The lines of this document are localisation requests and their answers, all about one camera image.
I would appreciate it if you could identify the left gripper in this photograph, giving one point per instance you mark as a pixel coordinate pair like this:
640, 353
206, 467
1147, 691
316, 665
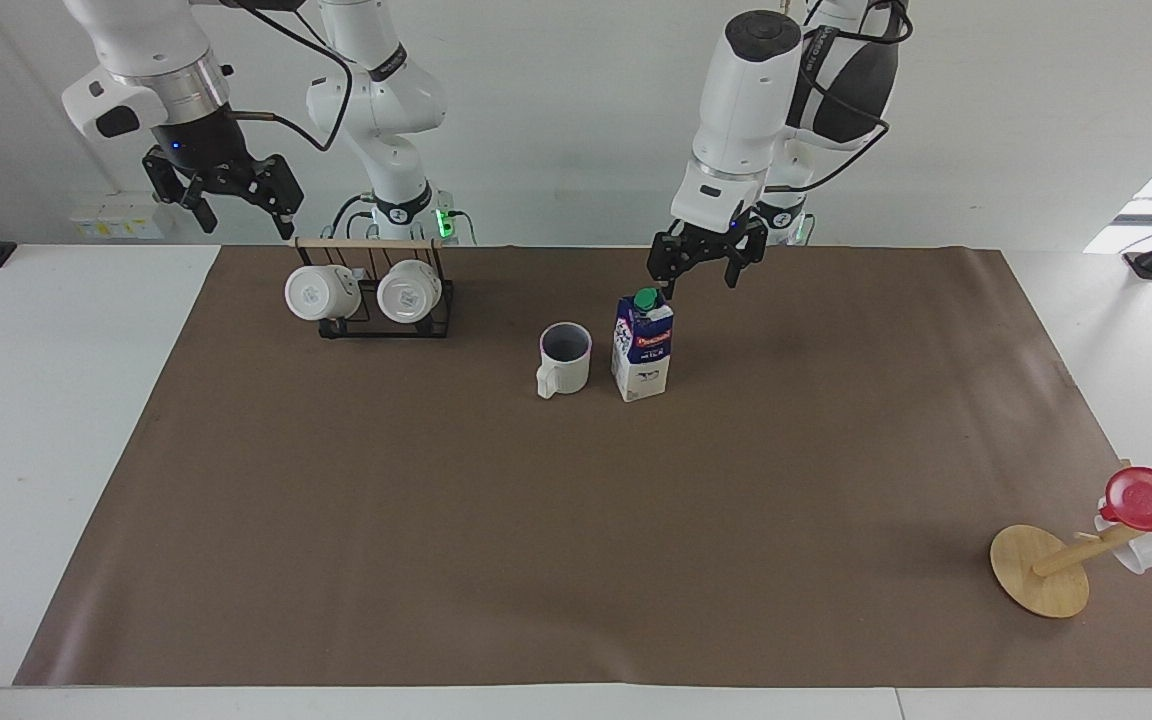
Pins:
714, 240

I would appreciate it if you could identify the white mug with dark inside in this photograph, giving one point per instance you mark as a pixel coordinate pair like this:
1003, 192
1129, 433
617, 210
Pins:
568, 370

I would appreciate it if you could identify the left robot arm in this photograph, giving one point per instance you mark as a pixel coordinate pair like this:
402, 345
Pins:
746, 110

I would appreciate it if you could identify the wooden mug tree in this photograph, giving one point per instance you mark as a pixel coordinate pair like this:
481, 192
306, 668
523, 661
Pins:
1036, 570

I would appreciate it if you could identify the milk carton with green cap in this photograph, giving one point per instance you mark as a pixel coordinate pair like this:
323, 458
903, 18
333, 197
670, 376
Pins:
641, 360

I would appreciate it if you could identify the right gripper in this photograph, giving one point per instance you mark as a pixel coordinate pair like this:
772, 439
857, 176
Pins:
198, 148

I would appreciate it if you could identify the white cup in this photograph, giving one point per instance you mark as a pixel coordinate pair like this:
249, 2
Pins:
1141, 555

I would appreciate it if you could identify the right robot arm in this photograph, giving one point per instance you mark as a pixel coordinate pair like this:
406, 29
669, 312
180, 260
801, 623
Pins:
381, 105

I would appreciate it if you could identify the white wall socket box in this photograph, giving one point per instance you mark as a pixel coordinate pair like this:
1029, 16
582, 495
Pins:
116, 222

